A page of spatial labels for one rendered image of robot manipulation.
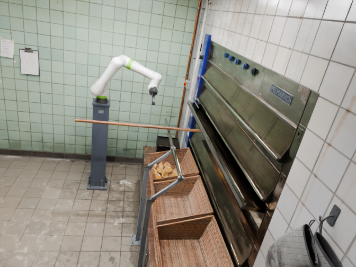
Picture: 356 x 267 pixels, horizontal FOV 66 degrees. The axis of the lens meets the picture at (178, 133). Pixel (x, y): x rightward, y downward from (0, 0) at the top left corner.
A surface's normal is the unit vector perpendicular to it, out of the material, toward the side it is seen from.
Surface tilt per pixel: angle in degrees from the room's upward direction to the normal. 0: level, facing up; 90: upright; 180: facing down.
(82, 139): 90
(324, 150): 90
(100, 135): 90
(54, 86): 90
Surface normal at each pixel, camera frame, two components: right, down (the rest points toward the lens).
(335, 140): -0.98, -0.09
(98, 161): 0.21, 0.44
